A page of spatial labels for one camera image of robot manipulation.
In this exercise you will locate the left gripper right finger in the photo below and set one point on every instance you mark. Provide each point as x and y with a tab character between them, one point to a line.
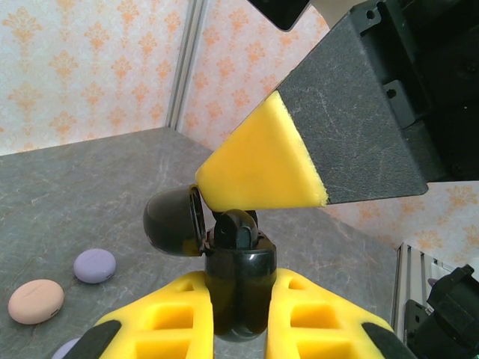
299	299

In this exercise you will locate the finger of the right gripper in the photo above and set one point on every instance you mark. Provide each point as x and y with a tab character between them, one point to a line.
299	149

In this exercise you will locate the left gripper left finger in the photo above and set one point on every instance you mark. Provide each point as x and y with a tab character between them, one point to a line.
176	295

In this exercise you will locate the black earbud charging case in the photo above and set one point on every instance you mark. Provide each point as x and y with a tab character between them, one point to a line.
239	284

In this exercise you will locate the purple earbud charging case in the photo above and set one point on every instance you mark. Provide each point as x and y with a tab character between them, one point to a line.
93	266

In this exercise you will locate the pink earbud charging case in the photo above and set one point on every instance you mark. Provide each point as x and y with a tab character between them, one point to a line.
35	301

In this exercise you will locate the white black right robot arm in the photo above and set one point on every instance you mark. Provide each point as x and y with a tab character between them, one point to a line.
456	318

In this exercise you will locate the lavender rounded object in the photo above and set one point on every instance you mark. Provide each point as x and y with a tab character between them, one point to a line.
65	351

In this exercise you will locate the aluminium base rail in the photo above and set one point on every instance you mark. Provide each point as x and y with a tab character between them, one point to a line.
408	269

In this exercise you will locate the aluminium frame corner post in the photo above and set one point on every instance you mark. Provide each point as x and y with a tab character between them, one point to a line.
186	63

